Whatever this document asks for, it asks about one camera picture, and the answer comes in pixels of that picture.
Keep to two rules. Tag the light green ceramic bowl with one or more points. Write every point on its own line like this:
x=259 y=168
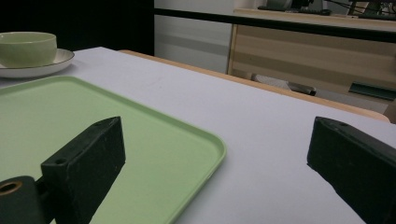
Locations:
x=26 y=48

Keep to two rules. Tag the black keyboard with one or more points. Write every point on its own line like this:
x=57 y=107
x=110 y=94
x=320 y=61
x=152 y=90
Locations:
x=299 y=10

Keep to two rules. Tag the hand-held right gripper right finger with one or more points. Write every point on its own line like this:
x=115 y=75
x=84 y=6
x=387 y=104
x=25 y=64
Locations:
x=358 y=168

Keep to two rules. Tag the dark green flat bar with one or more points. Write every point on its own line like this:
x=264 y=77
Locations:
x=372 y=90

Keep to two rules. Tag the wooden desk with black edge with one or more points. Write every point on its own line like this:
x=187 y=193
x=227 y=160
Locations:
x=311 y=56

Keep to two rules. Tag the light green plastic tray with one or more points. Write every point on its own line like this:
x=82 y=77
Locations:
x=155 y=149

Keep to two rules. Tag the black curtain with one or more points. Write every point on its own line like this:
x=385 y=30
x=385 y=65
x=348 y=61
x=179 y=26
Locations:
x=77 y=21

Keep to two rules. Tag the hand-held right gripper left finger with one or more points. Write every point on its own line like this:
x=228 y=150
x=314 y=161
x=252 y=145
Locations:
x=84 y=168

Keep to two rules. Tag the white plate with dark rim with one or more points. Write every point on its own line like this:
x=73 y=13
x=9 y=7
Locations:
x=46 y=67

